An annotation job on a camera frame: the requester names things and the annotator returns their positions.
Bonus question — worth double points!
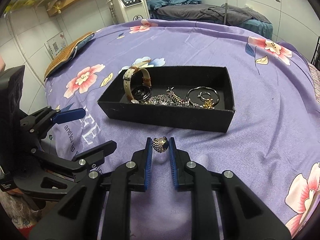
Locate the gold studded ring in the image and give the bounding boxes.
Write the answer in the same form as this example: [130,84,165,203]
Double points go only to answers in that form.
[152,136,169,155]

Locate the gold flower brooch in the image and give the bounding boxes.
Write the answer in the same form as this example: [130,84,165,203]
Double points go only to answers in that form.
[203,99,214,109]

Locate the silver chain necklace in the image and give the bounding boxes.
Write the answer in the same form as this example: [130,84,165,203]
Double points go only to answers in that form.
[131,87,203,108]

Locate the black jewelry tray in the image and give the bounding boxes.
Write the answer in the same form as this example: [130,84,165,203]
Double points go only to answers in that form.
[98,66,235,133]

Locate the woven brown cushion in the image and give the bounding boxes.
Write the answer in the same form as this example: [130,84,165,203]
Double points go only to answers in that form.
[44,32,95,80]

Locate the QR code sign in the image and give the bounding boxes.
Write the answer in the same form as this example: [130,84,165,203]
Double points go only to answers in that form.
[45,31,68,59]

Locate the white beauty machine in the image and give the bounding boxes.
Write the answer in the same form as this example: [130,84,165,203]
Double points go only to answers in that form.
[107,0,150,24]

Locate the blue massage bed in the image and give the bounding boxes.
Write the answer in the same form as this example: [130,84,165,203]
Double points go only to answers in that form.
[146,0,273,40]

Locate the grey blanket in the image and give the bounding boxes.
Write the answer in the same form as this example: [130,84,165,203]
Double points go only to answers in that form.
[152,4,271,26]

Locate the beige strap wristwatch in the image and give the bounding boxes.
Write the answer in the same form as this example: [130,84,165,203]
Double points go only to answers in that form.
[123,60,151,102]

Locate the black bangle bracelet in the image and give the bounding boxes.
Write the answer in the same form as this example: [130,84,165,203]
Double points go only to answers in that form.
[186,86,221,108]

